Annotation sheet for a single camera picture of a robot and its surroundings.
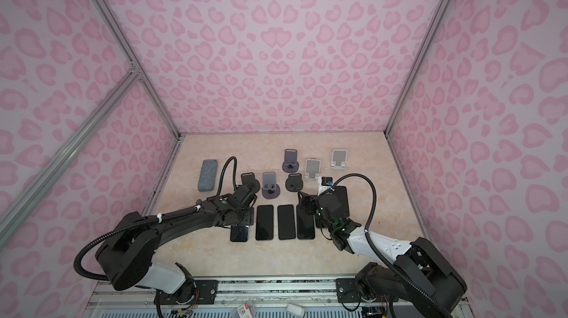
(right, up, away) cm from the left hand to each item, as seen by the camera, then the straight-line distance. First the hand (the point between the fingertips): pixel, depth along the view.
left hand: (246, 214), depth 88 cm
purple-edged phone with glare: (+6, -5, +4) cm, 9 cm away
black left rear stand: (0, +13, +5) cm, 14 cm away
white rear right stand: (+40, +21, +16) cm, 48 cm away
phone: (-3, -7, -2) cm, 8 cm away
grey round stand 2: (+18, +19, +15) cm, 30 cm away
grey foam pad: (-20, +14, +12) cm, 27 cm away
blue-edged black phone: (+23, -5, -2) cm, 24 cm away
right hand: (+24, +9, -3) cm, 26 cm away
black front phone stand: (+19, +11, +12) cm, 25 cm away
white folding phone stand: (+27, +17, +11) cm, 34 cm away
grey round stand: (+9, +9, +5) cm, 14 cm away
